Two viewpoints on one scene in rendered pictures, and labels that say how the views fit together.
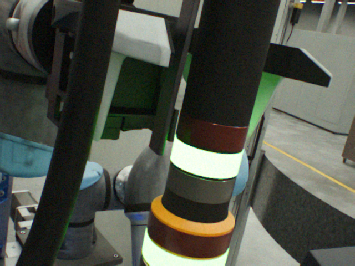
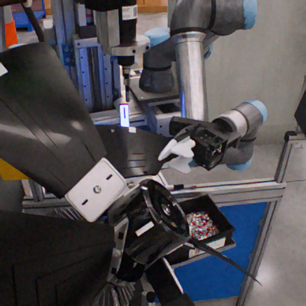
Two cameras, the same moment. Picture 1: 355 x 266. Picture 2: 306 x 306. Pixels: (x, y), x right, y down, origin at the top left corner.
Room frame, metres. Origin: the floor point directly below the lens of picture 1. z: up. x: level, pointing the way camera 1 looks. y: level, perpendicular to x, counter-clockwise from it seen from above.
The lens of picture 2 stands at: (-0.24, -0.23, 1.60)
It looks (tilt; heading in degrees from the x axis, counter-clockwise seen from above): 35 degrees down; 22
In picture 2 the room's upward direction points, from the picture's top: straight up
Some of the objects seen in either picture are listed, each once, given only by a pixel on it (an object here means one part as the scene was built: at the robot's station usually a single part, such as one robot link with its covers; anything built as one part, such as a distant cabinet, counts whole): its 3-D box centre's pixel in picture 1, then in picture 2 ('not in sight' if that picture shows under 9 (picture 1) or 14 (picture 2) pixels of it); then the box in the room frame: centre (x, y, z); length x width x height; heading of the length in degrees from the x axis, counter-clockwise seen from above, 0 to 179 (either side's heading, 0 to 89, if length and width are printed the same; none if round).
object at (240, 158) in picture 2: not in sight; (234, 149); (0.56, -0.16, 1.08); 0.11 x 0.08 x 0.11; 122
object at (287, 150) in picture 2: not in sight; (285, 158); (0.75, -0.31, 0.96); 0.03 x 0.03 x 0.20; 28
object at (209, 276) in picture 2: not in sight; (157, 265); (0.55, 0.07, 0.45); 0.82 x 0.02 x 0.66; 118
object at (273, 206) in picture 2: not in sight; (254, 262); (0.75, -0.31, 0.39); 0.04 x 0.04 x 0.78; 28
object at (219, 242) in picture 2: not in sight; (188, 228); (0.44, -0.07, 0.85); 0.22 x 0.17 x 0.07; 134
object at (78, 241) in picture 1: (71, 228); (157, 74); (0.97, 0.24, 1.09); 0.15 x 0.15 x 0.10
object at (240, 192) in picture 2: not in sight; (158, 199); (0.55, 0.07, 0.82); 0.90 x 0.04 x 0.08; 118
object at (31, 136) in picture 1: (37, 118); not in sight; (0.42, 0.16, 1.54); 0.11 x 0.08 x 0.11; 166
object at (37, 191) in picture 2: not in sight; (35, 184); (0.36, 0.42, 0.92); 0.03 x 0.03 x 0.12; 28
